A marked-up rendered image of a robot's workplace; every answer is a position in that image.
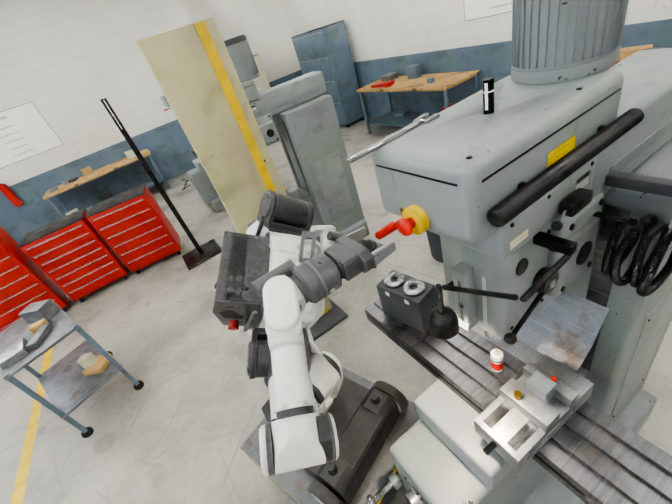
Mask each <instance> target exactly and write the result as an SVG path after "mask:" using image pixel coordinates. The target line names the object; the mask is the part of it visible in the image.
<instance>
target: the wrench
mask: <svg viewBox="0 0 672 504"><path fill-rule="evenodd" d="M427 117H428V118H427ZM438 117H440V113H436V114H434V115H432V116H430V117H429V113H425V114H423V115H421V116H419V117H417V118H416V119H414V120H413V121H414V122H413V123H411V124H409V125H407V126H405V127H403V128H402V129H400V130H398V131H396V132H394V133H392V134H391V135H389V136H387V137H385V138H383V139H381V140H380V141H378V142H376V143H374V144H372V145H370V146H369V147H367V148H365V149H363V150H361V151H359V152H358V153H356V154H354V155H352V156H350V157H348V158H347V159H346V162H348V163H353V162H355V161H357V160H358V159H360V158H362V157H364V156H366V155H367V154H369V153H371V152H373V151H375V150H376V149H378V148H380V147H382V146H384V145H385V144H387V143H389V142H391V141H393V140H394V139H396V138H398V137H400V136H402V135H403V134H405V133H407V132H409V131H411V130H412V129H414V128H416V127H418V126H420V125H421V124H423V123H425V124H427V123H429V122H431V121H433V120H435V119H437V118H438ZM425 118H427V119H425Z"/></svg>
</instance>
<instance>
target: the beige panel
mask: <svg viewBox="0 0 672 504"><path fill-rule="evenodd" d="M136 43H137V45H138V47H139V49H140V50H141V52H142V54H143V56H144V58H145V60H146V62H147V63H148V65H149V67H150V69H151V71H152V73H153V75H154V76H155V78H156V80H157V82H158V84H159V86H160V88H161V89H162V91H163V93H164V95H165V97H166V99H167V101H168V103H169V104H170V106H171V108H172V110H173V112H174V114H175V116H176V117H177V119H178V121H179V123H180V125H181V127H182V129H183V130H184V132H185V134H186V136H187V138H188V140H189V142H190V143H191V145H192V147H193V149H194V151H195V153H196V155H197V156H198V158H199V160H200V162H201V164H202V166H203V168H204V169H205V171H206V173H207V175H208V177H209V179H210V181H211V183H212V184H213V186H214V188H215V190H216V192H217V194H218V196H219V197H220V199H221V201H222V203H223V205H224V207H225V209H226V210H227V212H228V214H229V216H230V218H231V220H232V222H233V223H234V225H235V227H236V229H237V231H238V233H243V234H246V231H247V228H248V227H247V226H248V224H249V223H250V222H251V221H253V220H257V213H258V210H259V205H260V201H261V198H262V197H263V195H264V193H265V192H266V191H267V190H273V191H275V192H276V193H279V194H283V195H286V192H285V190H284V188H283V185H282V183H281V180H280V178H279V175H278V173H277V170H276V168H275V165H274V163H273V161H272V158H271V156H270V153H269V151H268V148H267V146H266V143H265V141H264V138H263V136H262V134H261V131H260V129H259V126H258V124H257V121H256V119H255V116H254V114H253V111H252V109H251V107H250V104H249V102H248V99H247V97H246V94H245V92H244V89H243V87H242V84H241V82H240V80H239V77H238V75H237V72H236V70H235V67H234V65H233V62H232V60H231V57H230V55H229V53H228V50H227V48H226V45H225V43H224V40H223V38H222V35H221V33H220V30H219V28H218V26H217V23H216V21H215V18H214V17H211V18H208V19H205V20H201V21H198V22H195V23H192V24H188V25H185V26H182V27H179V28H175V29H172V30H169V31H166V32H162V33H159V34H156V35H153V36H149V37H146V38H143V39H140V40H137V42H136ZM286 196H287V195H286ZM347 317H348V315H347V314H346V313H345V312H344V311H343V310H342V309H341V308H340V307H339V306H338V305H336V304H335V303H334V302H333V301H332V300H331V299H330V298H329V297H328V296H327V297H325V309H324V313H323V315H322V316H321V317H320V318H319V319H318V321H317V322H316V323H315V324H314V325H313V326H312V327H311V328H310V331H311V334H312V337H313V341H315V340H316V339H318V338H319V337H321V336H322V335H323V334H325V333H326V332H328V331H329V330H330V329H332V328H333V327H334V326H336V325H337V324H339V323H340V322H341V321H343V320H344V319H345V318H347Z"/></svg>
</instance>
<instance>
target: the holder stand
mask: <svg viewBox="0 0 672 504"><path fill-rule="evenodd" d="M376 287H377V290H378V294H379V297H380V301H381V304H382V308H383V311H384V314H385V315H387V316H389V317H391V318H393V319H395V320H397V321H399V322H401V323H403V324H405V325H407V326H409V327H411V328H413V329H415V330H417V331H419V332H422V333H424V334H425V333H426V332H427V330H428V329H429V324H428V319H429V315H430V312H431V310H432V309H433V308H435V307H437V306H438V303H437V296H436V290H435V285H433V284H430V283H428V282H425V281H422V280H419V279H417V278H414V277H411V276H408V275H406V274H403V273H400V272H397V271H395V270H392V271H391V272H390V273H389V274H387V275H386V276H385V277H384V278H383V279H382V280H381V281H380V282H379V283H378V284H377V285H376Z"/></svg>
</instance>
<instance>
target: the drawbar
mask: <svg viewBox="0 0 672 504"><path fill-rule="evenodd" d="M484 83H488V91H491V90H494V78H493V77H489V78H485V79H483V80H482V86H483V92H485V90H484ZM492 113H494V91H493V92H490V93H488V110H485V93H484V94H483V115H486V114H492Z"/></svg>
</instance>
